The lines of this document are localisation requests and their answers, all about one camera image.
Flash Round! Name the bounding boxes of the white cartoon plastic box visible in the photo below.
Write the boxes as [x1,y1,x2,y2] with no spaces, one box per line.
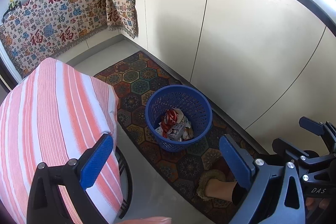
[167,124,186,141]

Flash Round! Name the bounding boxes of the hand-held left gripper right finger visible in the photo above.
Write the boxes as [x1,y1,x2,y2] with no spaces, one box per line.
[219,134,306,224]

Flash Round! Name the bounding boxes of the brown fuzzy slipper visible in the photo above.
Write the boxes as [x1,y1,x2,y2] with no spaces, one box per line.
[194,157,237,201]

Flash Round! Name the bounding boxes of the striped pink white tablecloth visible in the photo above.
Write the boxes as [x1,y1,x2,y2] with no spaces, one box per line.
[0,57,124,224]

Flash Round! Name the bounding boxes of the white gold wrapper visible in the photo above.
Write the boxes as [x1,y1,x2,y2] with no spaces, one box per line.
[178,115,194,131]

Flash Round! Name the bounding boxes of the blue plastic mesh basket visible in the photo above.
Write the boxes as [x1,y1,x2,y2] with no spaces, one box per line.
[145,85,213,152]

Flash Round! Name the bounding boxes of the condiment bottle rack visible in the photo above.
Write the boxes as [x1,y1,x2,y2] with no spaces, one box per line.
[2,0,22,23]

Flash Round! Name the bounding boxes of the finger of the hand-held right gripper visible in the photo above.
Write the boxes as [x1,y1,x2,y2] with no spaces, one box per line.
[299,116,336,146]
[272,138,311,161]

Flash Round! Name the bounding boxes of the hexagon patterned rug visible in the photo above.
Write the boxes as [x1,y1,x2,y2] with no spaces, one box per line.
[93,50,265,224]

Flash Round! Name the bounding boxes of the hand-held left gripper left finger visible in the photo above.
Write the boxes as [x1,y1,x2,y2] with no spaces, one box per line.
[26,133,114,224]

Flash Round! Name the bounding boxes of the black metal table frame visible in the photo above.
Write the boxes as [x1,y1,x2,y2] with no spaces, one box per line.
[114,147,133,219]

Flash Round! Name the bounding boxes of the cream kitchen counter cabinets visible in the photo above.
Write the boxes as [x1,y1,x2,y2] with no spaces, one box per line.
[130,0,336,159]

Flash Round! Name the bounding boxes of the person's right hand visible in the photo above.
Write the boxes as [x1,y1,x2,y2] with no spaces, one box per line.
[305,196,336,215]

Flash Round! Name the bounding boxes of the large printed blanket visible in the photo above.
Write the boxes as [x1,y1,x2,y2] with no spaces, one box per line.
[0,0,109,79]

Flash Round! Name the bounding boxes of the person's left hand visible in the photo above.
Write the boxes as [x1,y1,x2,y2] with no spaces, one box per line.
[122,217,172,224]

